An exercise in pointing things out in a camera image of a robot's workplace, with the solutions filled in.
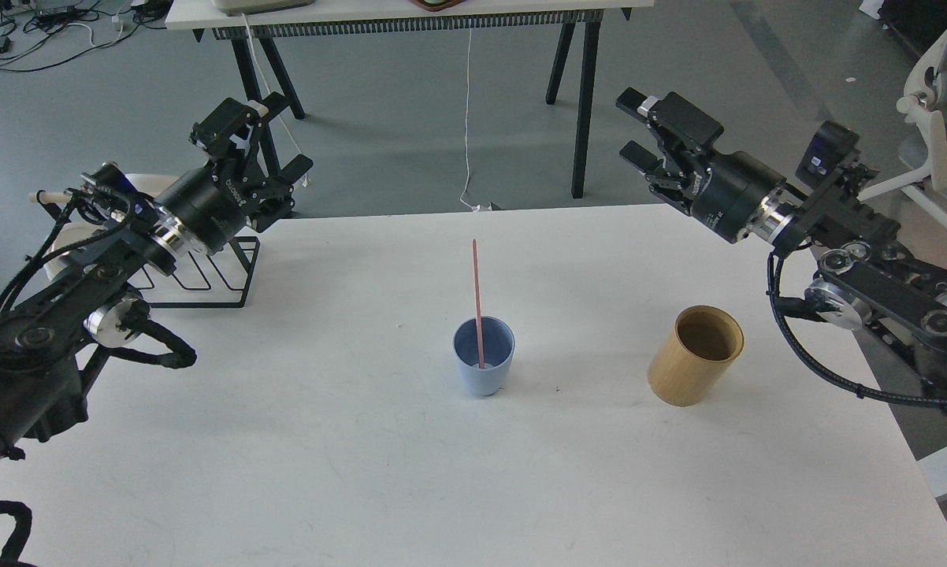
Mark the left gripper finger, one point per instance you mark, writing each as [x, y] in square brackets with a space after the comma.
[234, 128]
[295, 172]

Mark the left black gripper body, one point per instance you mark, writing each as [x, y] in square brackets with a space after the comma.
[208, 206]

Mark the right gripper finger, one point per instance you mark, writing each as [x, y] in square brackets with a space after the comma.
[644, 161]
[674, 116]

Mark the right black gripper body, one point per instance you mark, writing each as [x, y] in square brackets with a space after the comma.
[734, 195]

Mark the blue plastic cup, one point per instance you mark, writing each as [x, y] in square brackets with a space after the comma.
[499, 352]

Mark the pink chopstick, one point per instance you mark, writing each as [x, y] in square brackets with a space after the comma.
[478, 319]

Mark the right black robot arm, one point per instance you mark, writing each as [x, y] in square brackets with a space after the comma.
[833, 259]

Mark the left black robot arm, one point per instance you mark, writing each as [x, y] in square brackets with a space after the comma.
[72, 307]

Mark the white background table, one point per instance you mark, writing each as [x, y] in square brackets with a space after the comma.
[252, 26]

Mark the bamboo cylinder holder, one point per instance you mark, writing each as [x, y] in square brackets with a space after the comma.
[703, 343]

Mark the white plate in rack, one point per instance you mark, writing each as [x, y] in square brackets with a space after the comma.
[55, 266]

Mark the white office chair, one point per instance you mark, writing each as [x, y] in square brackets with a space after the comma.
[924, 104]

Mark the black wire dish rack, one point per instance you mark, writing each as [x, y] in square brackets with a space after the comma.
[217, 281]

